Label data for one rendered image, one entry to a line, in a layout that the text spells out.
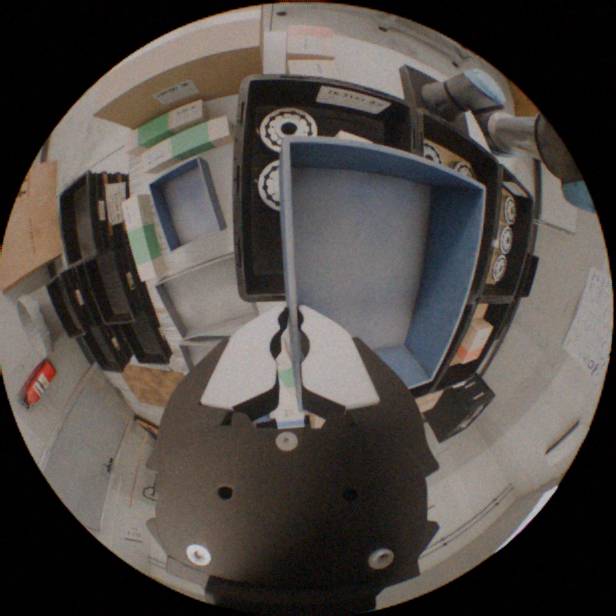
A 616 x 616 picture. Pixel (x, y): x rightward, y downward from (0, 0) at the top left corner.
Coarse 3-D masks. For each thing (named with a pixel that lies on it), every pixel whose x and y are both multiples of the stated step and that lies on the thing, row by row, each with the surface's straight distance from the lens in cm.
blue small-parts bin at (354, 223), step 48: (288, 144) 10; (336, 144) 11; (288, 192) 10; (336, 192) 17; (384, 192) 19; (432, 192) 22; (480, 192) 18; (288, 240) 10; (336, 240) 17; (384, 240) 19; (432, 240) 22; (480, 240) 18; (288, 288) 11; (336, 288) 19; (384, 288) 21; (432, 288) 22; (384, 336) 24; (432, 336) 22
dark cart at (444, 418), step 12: (468, 384) 212; (480, 384) 224; (444, 396) 209; (456, 396) 197; (468, 396) 204; (480, 396) 210; (492, 396) 220; (432, 408) 228; (444, 408) 213; (456, 408) 201; (468, 408) 192; (432, 420) 233; (444, 420) 218; (456, 420) 205; (444, 432) 222; (456, 432) 251
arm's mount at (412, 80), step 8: (400, 72) 84; (408, 72) 81; (416, 72) 85; (408, 80) 79; (416, 80) 81; (424, 80) 84; (432, 80) 88; (408, 88) 77; (416, 88) 77; (408, 96) 76; (416, 96) 74; (416, 104) 72; (424, 104) 75; (432, 112) 76; (464, 120) 90; (464, 128) 87
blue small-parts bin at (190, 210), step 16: (192, 160) 53; (160, 176) 56; (176, 176) 60; (192, 176) 59; (208, 176) 54; (160, 192) 61; (176, 192) 60; (192, 192) 58; (208, 192) 49; (160, 208) 58; (176, 208) 60; (192, 208) 58; (208, 208) 56; (160, 224) 55; (176, 224) 60; (192, 224) 58; (208, 224) 56; (224, 224) 53; (176, 240) 59; (192, 240) 58
